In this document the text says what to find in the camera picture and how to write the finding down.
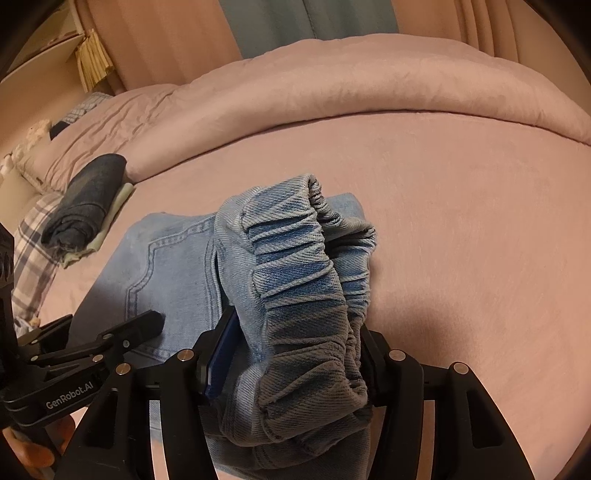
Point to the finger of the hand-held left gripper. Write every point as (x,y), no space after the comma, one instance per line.
(134,330)
(51,330)

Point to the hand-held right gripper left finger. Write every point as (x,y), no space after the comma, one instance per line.
(221,355)

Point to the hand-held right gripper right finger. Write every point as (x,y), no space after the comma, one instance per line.
(392,378)

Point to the light blue denim pants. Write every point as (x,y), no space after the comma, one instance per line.
(295,258)

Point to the person's left hand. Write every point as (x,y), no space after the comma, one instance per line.
(39,450)

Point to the plaid grey white cloth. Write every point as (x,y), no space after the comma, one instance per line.
(32,258)

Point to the folded light green cloth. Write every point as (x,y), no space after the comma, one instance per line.
(117,203)

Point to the folded dark denim jeans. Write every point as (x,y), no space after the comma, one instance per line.
(87,203)

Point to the pink bed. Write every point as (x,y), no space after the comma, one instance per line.
(461,230)

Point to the white plush toy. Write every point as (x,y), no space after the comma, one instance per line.
(27,147)

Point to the pink pillow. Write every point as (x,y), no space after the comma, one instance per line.
(106,124)

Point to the blue checked cloth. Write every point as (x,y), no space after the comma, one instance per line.
(85,108)

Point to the pink duvet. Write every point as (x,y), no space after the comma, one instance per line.
(346,83)

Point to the blue curtain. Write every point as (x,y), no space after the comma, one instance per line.
(300,23)

